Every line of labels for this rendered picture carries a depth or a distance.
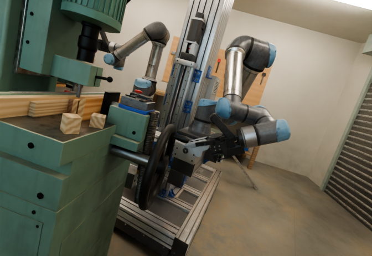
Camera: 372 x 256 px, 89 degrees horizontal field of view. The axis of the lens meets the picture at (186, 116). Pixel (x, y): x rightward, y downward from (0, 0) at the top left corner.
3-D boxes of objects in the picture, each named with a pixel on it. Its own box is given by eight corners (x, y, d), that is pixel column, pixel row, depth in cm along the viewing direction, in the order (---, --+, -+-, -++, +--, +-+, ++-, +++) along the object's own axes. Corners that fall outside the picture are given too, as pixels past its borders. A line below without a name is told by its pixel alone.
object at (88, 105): (81, 121, 58) (86, 98, 57) (76, 118, 59) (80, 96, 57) (118, 113, 81) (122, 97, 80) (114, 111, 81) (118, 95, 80)
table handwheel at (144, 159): (154, 213, 71) (142, 212, 45) (105, 195, 73) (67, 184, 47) (179, 143, 84) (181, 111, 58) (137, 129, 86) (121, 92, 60)
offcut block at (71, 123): (78, 134, 48) (82, 118, 47) (64, 134, 46) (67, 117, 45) (73, 129, 50) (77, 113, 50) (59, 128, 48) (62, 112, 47)
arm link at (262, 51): (211, 113, 130) (249, 32, 95) (232, 118, 131) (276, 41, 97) (211, 124, 121) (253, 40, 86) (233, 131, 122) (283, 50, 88)
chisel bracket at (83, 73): (86, 91, 61) (91, 65, 60) (48, 79, 63) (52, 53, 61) (99, 91, 69) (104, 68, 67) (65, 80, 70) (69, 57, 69)
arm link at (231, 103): (230, 24, 92) (222, 106, 66) (251, 31, 93) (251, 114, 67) (221, 44, 102) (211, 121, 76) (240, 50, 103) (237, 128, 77)
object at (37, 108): (34, 117, 50) (36, 103, 50) (27, 115, 50) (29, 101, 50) (130, 104, 109) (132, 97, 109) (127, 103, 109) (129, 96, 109)
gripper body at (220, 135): (212, 161, 66) (247, 154, 64) (206, 138, 66) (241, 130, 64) (212, 154, 74) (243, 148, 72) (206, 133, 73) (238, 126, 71)
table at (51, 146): (96, 183, 41) (102, 157, 40) (-23, 139, 44) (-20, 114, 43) (165, 129, 100) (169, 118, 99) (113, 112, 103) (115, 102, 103)
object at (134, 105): (145, 115, 63) (149, 99, 62) (115, 106, 64) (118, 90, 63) (156, 111, 76) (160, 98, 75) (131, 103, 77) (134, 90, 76)
